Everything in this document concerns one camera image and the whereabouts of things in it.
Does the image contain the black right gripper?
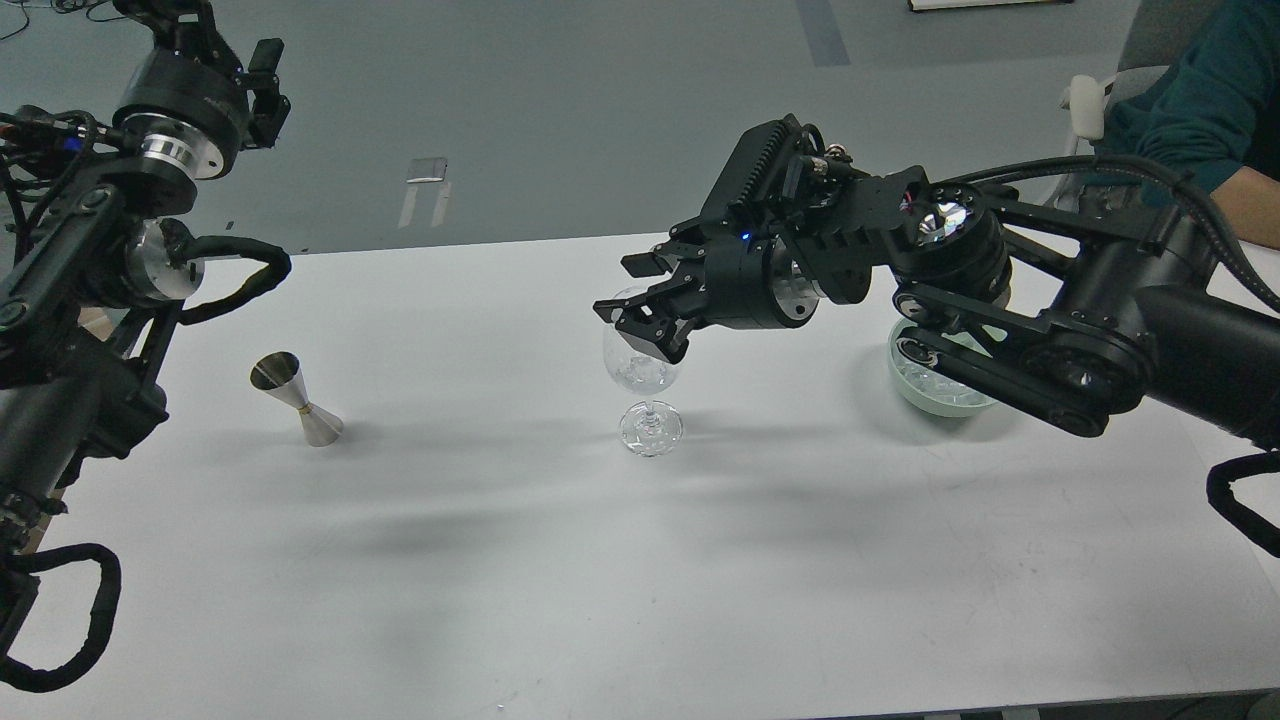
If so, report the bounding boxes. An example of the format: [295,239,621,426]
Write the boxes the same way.
[591,215,820,365]

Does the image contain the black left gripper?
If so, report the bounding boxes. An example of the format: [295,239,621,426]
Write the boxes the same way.
[111,38,291,181]

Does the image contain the steel double jigger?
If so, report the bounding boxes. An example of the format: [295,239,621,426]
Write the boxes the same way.
[250,351,344,447]

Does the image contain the clear ice cubes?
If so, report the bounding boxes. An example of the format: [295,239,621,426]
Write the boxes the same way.
[899,363,991,407]

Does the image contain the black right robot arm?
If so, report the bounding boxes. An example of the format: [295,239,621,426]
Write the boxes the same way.
[593,115,1279,555]

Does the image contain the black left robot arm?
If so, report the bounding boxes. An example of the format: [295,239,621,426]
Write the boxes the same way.
[3,38,292,693]

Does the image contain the clear wine glass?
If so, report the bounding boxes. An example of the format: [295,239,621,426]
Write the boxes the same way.
[602,310,685,457]

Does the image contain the green bowl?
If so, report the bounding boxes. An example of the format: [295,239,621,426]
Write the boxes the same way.
[886,318,1001,419]

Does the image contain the grey chair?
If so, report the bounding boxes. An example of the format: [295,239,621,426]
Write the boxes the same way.
[1060,1,1222,152]

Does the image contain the seated person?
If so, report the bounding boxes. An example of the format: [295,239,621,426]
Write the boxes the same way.
[1100,1,1279,249]

